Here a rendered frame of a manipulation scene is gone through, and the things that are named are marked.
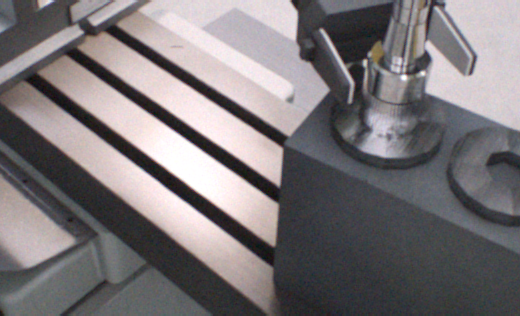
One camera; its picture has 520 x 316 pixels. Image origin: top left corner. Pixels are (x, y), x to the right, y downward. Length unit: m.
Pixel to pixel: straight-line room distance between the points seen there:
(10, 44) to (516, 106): 1.77
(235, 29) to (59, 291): 0.59
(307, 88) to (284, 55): 0.09
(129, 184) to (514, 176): 0.40
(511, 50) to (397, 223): 2.09
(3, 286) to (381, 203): 0.47
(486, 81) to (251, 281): 1.83
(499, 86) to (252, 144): 1.70
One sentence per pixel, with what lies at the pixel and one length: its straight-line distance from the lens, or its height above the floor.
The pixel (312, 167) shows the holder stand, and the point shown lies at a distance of 0.61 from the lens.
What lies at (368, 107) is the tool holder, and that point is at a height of 1.16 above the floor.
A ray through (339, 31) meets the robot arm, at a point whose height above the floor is 1.18.
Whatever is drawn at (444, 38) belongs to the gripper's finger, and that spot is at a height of 1.17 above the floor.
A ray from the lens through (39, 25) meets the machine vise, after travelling 0.98.
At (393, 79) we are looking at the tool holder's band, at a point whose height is 1.20.
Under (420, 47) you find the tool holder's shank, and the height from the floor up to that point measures 1.22.
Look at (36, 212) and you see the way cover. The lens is 0.92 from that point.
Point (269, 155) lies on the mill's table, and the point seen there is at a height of 0.94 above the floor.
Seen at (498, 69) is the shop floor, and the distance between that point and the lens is 2.58.
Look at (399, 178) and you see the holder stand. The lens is 0.60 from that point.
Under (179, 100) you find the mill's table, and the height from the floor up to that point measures 0.94.
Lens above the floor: 1.56
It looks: 46 degrees down
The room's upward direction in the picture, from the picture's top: 3 degrees clockwise
